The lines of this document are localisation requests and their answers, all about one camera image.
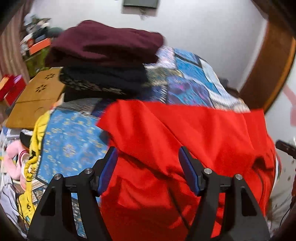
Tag folded maroon clothes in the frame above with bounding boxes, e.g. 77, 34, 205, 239
45, 20, 164, 69

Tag blue patchwork bed quilt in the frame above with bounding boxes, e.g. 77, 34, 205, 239
35, 45, 251, 241

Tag brown wooden door frame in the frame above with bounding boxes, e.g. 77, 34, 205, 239
238, 0, 296, 114

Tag white printed cloth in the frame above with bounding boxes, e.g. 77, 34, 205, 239
0, 127, 29, 233

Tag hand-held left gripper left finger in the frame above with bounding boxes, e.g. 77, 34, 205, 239
27, 146, 119, 241

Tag brown board with flower cutouts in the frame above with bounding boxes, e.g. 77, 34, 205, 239
5, 67, 66, 130

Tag pink cloth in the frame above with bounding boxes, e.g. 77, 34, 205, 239
6, 140, 29, 181

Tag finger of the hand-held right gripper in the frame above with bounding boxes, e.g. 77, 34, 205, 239
275, 140, 296, 159

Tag striped pink curtain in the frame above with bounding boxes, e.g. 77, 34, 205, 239
0, 0, 33, 81

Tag orange box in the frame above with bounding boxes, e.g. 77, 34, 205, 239
29, 37, 52, 55

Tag dark grey cushion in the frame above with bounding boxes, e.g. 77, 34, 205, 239
46, 27, 65, 38

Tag small wall monitor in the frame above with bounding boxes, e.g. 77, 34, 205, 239
122, 0, 160, 9

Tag red box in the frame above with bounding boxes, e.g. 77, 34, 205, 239
0, 74, 27, 107

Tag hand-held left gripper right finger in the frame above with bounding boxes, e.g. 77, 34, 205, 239
178, 146, 271, 241

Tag red zip jacket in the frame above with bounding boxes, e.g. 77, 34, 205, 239
96, 99, 278, 241

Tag folded dark navy clothes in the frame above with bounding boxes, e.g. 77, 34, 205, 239
59, 65, 148, 102

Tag pile of clutter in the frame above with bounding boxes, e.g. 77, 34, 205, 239
20, 13, 52, 47

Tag yellow printed cloth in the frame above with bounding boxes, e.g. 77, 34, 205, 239
18, 111, 50, 220

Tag green patterned box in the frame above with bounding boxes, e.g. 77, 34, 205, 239
24, 46, 54, 77

